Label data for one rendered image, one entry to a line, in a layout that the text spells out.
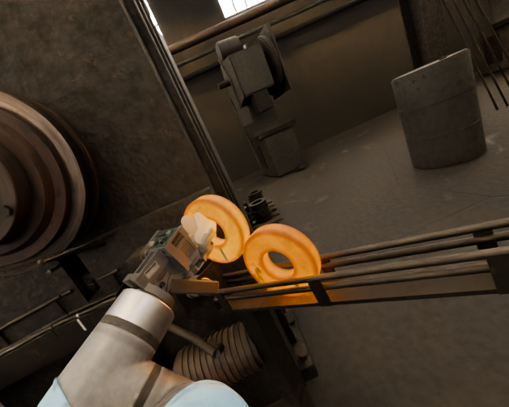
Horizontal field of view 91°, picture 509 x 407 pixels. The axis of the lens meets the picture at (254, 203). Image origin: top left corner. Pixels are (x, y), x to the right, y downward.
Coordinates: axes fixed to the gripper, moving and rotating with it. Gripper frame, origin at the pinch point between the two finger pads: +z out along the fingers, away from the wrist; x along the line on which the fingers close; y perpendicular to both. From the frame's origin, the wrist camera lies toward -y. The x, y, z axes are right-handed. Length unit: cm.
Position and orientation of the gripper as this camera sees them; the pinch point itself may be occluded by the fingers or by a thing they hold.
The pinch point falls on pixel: (212, 222)
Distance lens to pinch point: 55.6
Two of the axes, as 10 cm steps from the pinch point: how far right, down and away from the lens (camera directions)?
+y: -5.0, -7.3, -4.6
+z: 3.1, -6.5, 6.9
